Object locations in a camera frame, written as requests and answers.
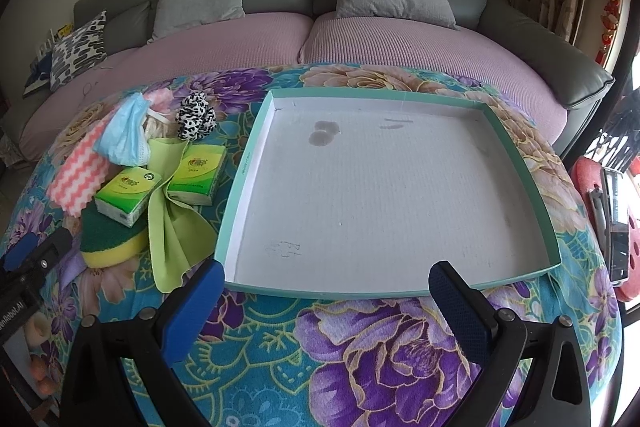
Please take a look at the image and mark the light green cloth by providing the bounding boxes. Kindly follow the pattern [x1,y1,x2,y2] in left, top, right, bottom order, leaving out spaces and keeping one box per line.
[146,138,217,294]

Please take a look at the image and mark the yellow green sponge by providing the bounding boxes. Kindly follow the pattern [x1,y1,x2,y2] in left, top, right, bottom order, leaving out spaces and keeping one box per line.
[79,202,149,269]

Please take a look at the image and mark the pink white zigzag towel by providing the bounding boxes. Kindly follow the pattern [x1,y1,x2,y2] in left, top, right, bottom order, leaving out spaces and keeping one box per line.
[46,86,174,218]

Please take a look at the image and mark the green tissue pack front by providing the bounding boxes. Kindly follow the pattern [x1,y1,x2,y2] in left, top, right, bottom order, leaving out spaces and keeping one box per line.
[94,167,162,228]

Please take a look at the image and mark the green tissue pack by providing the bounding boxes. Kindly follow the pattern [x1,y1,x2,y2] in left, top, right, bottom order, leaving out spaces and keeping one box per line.
[94,167,162,228]
[166,143,227,206]

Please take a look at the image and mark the blue face mask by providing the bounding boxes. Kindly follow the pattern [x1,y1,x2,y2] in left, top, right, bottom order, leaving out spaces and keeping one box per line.
[93,93,151,167]

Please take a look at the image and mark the cream lace scrunchie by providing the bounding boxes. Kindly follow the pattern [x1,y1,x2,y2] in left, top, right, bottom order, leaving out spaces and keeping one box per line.
[142,109,178,141]

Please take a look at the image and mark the purple wipes packet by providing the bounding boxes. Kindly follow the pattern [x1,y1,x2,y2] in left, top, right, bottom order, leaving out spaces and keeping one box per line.
[56,251,87,291]

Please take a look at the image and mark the floral blanket table cover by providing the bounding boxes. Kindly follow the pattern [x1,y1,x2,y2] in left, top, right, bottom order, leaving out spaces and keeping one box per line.
[1,64,623,426]

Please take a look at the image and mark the teal white shallow tray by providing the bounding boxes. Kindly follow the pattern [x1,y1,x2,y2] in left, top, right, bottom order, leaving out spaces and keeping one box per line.
[215,88,561,299]

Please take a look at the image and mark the books beside sofa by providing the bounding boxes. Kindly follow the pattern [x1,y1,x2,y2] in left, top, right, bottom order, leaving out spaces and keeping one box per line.
[23,24,74,98]

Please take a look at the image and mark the red plastic stool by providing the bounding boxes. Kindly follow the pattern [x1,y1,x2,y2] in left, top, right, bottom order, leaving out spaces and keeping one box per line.
[570,157,639,303]

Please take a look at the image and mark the leopard print scrunchie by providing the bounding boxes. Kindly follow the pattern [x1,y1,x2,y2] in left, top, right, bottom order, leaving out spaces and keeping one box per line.
[176,92,217,142]

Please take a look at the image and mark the black white patterned cushion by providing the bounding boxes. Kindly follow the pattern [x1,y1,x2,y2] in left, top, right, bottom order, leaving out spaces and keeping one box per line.
[50,11,106,92]

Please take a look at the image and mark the grey sofa with pink cover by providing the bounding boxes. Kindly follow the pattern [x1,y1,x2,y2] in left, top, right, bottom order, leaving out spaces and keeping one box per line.
[1,0,614,161]

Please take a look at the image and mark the red hanging decoration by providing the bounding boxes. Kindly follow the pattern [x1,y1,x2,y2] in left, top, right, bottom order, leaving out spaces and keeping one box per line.
[596,0,625,67]

